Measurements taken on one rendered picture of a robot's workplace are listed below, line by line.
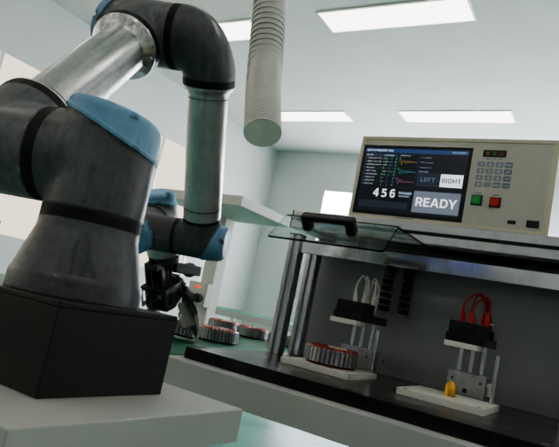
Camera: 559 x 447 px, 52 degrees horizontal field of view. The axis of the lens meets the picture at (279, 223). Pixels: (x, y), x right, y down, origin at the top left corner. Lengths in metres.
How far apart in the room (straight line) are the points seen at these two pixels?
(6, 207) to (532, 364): 5.18
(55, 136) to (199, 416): 0.35
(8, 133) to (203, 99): 0.43
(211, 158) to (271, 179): 8.10
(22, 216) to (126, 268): 5.36
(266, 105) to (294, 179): 6.59
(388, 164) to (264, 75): 1.29
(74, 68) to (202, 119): 0.28
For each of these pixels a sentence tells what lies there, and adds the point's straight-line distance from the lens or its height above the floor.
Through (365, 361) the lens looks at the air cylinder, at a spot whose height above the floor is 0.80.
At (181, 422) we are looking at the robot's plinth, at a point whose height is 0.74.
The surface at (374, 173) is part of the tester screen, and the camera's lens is 1.37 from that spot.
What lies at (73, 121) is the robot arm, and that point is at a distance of 0.69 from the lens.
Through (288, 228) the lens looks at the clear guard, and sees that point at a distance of 1.12.
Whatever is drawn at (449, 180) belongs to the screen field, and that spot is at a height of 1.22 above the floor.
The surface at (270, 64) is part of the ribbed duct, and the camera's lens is 2.61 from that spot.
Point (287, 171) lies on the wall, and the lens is 9.09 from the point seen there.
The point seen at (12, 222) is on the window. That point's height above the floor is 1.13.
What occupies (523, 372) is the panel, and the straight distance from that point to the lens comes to 1.35.
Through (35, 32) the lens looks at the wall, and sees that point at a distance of 6.15.
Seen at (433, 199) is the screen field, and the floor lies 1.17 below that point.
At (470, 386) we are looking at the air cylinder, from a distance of 1.23.
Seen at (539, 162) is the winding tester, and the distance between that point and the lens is 1.29.
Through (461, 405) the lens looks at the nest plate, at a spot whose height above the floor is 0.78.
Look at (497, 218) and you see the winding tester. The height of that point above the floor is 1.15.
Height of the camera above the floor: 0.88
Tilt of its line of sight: 8 degrees up
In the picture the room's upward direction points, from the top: 12 degrees clockwise
